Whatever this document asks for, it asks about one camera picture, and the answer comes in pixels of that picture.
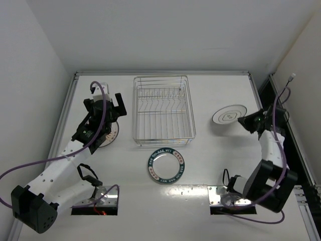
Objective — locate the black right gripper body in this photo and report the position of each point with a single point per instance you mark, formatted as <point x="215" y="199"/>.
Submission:
<point x="250" y="122"/>

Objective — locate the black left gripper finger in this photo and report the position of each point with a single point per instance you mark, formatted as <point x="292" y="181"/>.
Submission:
<point x="121" y="107"/>
<point x="88" y="104"/>

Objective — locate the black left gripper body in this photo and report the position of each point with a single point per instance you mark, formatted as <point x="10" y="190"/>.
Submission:
<point x="105" y="105"/>

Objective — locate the white plate with green rings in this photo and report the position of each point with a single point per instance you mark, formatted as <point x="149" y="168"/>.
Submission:
<point x="229" y="114"/>

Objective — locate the plate with orange sunburst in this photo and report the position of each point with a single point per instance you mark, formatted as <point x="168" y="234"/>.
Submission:
<point x="111" y="137"/>

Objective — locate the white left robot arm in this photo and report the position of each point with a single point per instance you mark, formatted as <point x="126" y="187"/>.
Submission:
<point x="62" y="185"/>

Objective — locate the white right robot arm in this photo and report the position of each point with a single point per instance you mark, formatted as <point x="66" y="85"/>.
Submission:
<point x="272" y="181"/>

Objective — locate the plate with dark green rim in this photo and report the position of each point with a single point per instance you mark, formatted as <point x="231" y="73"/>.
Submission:
<point x="166" y="165"/>

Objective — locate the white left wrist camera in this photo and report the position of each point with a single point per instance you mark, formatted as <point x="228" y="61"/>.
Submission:
<point x="97" y="94"/>

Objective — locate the metal wire dish rack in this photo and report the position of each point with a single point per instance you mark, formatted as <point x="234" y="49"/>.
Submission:
<point x="162" y="111"/>

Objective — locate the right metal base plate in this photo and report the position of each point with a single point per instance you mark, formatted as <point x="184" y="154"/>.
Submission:
<point x="218" y="193"/>

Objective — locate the metal base plate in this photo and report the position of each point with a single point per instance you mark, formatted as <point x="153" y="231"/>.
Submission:
<point x="218" y="193"/>
<point x="104" y="196"/>

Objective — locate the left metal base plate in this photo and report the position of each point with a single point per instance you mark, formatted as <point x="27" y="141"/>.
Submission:
<point x="104" y="196"/>

